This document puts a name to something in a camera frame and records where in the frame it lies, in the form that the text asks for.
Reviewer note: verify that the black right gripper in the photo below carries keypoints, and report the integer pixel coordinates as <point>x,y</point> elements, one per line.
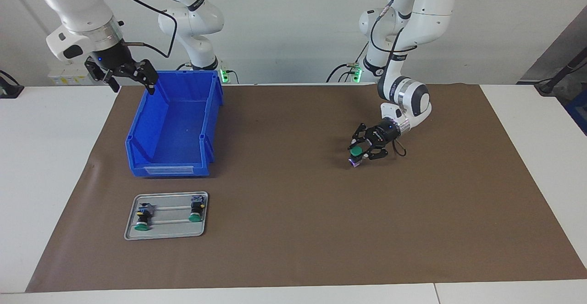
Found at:
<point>112,58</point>

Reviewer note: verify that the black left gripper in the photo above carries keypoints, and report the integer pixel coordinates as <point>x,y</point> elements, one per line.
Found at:
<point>384,134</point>

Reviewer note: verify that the green push button switch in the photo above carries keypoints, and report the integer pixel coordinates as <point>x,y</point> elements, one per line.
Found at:
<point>143,219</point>
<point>196,212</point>
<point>355,155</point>

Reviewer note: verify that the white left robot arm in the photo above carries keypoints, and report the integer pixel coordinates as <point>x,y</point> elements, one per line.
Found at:
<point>426,15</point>

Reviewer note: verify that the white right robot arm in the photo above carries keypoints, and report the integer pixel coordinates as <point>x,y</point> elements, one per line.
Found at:
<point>73,6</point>

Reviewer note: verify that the blue plastic storage bin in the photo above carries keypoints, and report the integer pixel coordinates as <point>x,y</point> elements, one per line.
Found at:
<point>174,129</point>

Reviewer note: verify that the brown table mat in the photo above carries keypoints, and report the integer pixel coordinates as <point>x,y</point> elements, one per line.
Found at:
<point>298,230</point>

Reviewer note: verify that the thin metal rod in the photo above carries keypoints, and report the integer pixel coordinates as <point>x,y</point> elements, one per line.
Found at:
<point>172,221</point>
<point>172,207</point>

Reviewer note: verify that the silver metal tray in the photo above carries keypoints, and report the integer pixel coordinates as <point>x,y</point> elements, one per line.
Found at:
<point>169,231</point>

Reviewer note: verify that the black stand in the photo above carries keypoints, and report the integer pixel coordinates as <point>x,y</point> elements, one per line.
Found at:
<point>557,79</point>

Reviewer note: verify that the blue crate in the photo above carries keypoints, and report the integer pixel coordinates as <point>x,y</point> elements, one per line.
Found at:
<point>578,111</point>

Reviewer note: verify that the white wall socket box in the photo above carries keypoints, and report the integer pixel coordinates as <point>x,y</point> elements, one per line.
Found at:
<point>69,77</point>

